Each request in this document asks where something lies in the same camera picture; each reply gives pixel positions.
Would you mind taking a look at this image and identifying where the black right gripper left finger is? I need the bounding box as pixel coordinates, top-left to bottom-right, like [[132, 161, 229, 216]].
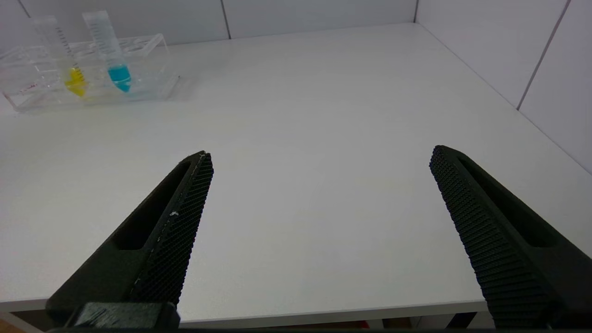
[[45, 150, 214, 329]]

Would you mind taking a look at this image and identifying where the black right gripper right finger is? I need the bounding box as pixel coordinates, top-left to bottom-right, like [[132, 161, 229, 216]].
[[429, 145, 592, 329]]

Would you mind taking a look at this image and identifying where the yellow pigment test tube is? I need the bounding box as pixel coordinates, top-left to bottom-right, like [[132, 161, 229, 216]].
[[31, 15, 89, 98]]

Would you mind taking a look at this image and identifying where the blue pigment test tube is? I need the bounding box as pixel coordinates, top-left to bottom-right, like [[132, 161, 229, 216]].
[[82, 11, 133, 93]]

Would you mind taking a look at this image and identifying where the clear acrylic test tube rack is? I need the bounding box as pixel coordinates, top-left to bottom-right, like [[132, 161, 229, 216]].
[[0, 33, 180, 114]]

